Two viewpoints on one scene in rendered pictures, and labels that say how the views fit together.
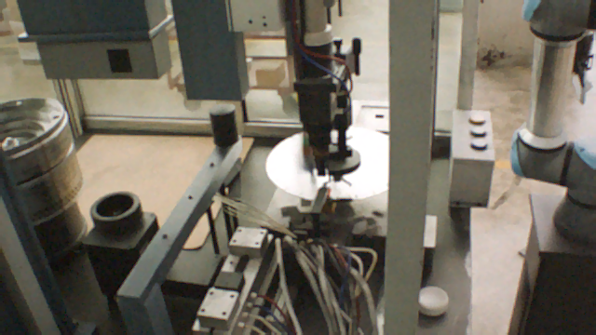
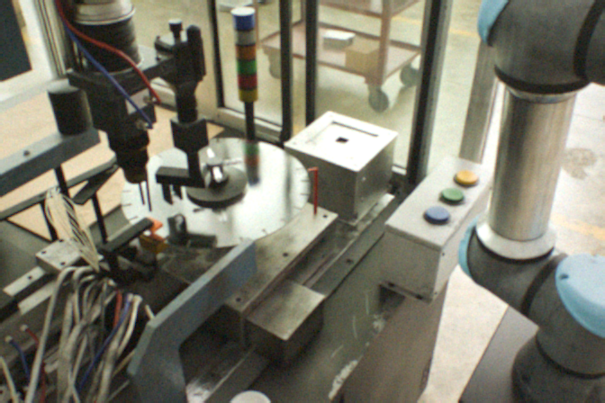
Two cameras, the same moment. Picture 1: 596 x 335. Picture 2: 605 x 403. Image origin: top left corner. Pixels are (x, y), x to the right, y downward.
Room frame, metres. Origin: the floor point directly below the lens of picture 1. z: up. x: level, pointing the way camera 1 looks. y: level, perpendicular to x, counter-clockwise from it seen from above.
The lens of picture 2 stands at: (0.38, -0.50, 1.55)
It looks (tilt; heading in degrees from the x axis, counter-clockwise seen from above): 37 degrees down; 18
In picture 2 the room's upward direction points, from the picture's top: straight up
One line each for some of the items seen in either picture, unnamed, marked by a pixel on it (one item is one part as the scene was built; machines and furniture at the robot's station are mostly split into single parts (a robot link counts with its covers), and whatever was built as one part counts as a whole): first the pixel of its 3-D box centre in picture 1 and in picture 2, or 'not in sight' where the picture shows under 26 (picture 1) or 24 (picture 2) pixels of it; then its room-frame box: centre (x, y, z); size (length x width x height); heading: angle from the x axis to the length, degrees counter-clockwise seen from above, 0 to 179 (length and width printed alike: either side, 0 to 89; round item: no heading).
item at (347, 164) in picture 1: (337, 155); (216, 180); (1.14, -0.09, 0.96); 0.11 x 0.11 x 0.03
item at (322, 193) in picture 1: (320, 210); (134, 247); (0.96, -0.04, 0.95); 0.10 x 0.03 x 0.07; 164
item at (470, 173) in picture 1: (470, 155); (439, 225); (1.32, -0.48, 0.82); 0.28 x 0.11 x 0.15; 164
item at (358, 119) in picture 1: (379, 139); (340, 168); (1.45, -0.24, 0.82); 0.18 x 0.18 x 0.15; 74
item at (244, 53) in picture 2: not in sight; (245, 49); (1.44, -0.03, 1.08); 0.05 x 0.04 x 0.03; 74
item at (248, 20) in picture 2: not in sight; (243, 18); (1.44, -0.03, 1.14); 0.05 x 0.04 x 0.03; 74
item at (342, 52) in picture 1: (340, 85); (184, 89); (1.07, -0.10, 1.17); 0.06 x 0.05 x 0.20; 155
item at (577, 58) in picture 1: (575, 51); not in sight; (1.48, -0.84, 1.05); 0.09 x 0.08 x 0.12; 113
